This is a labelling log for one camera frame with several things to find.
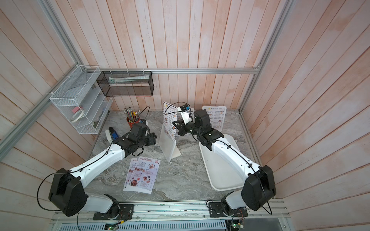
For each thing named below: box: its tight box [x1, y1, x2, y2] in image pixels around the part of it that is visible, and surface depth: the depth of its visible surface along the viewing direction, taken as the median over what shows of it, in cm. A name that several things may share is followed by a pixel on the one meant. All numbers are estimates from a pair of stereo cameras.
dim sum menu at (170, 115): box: [162, 101, 178, 142], surface depth 78 cm
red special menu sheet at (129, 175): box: [122, 157, 142, 193], surface depth 86 cm
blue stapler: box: [108, 126, 120, 141], surface depth 103 cm
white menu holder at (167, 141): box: [158, 124, 182, 163], surface depth 84 cm
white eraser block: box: [105, 129, 114, 143], surface depth 103 cm
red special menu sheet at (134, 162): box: [124, 157, 139, 190], surface depth 90 cm
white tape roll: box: [70, 109, 85, 123], surface depth 81 cm
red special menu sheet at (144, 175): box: [129, 155, 161, 194], surface depth 88 cm
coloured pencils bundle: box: [123, 106, 139, 122], surface depth 101 cm
